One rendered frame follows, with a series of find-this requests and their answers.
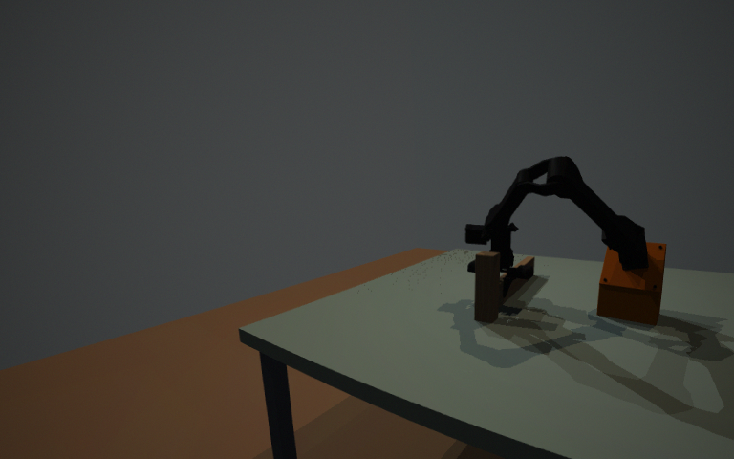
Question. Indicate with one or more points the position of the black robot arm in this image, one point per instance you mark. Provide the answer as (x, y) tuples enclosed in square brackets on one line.
[(563, 180)]

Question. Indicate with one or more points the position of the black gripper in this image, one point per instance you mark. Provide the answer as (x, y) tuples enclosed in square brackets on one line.
[(523, 272)]

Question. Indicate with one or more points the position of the dark brown wooden post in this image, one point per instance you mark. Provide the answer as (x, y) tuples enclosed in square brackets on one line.
[(487, 290)]

